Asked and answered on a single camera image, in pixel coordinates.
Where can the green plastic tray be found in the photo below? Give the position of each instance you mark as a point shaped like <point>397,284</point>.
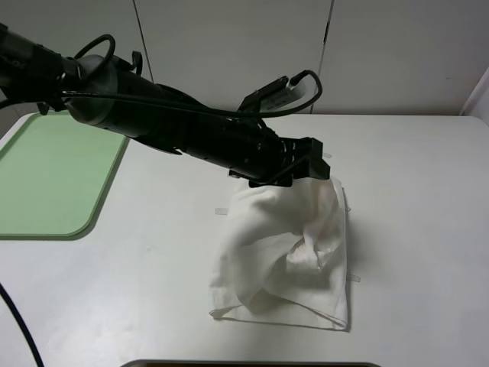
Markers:
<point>54,175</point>

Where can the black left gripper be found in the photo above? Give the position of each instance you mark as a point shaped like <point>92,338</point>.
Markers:
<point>258,154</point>

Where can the clear tape marker right near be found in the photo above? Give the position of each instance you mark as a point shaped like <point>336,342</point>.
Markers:
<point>354,278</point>

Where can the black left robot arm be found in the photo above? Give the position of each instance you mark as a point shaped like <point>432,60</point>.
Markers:
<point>99,89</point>

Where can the white short sleeve shirt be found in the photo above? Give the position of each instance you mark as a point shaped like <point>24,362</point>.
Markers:
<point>282,257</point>

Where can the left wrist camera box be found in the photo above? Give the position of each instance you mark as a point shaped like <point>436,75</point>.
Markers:
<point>274,96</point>

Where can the clear tape marker left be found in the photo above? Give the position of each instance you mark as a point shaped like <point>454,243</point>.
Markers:
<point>221,211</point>

